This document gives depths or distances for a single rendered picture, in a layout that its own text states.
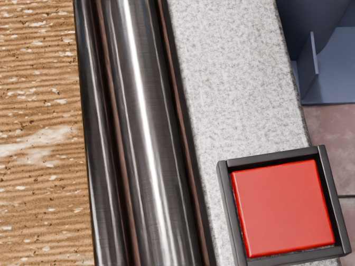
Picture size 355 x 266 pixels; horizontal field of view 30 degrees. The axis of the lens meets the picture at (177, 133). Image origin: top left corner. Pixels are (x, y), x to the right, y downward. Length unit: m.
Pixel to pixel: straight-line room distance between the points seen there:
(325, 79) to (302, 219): 1.09
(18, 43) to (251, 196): 0.20
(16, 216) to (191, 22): 0.19
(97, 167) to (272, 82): 0.14
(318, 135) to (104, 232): 1.07
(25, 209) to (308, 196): 0.19
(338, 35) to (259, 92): 1.10
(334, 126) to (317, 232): 1.06
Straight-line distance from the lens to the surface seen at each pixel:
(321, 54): 1.55
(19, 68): 0.48
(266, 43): 0.51
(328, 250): 0.45
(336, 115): 1.51
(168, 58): 0.54
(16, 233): 0.44
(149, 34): 0.50
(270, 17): 0.52
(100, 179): 0.46
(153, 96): 0.48
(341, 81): 1.53
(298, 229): 0.45
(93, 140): 0.47
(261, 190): 0.45
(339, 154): 1.48
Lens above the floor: 1.36
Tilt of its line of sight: 71 degrees down
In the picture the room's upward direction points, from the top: 6 degrees clockwise
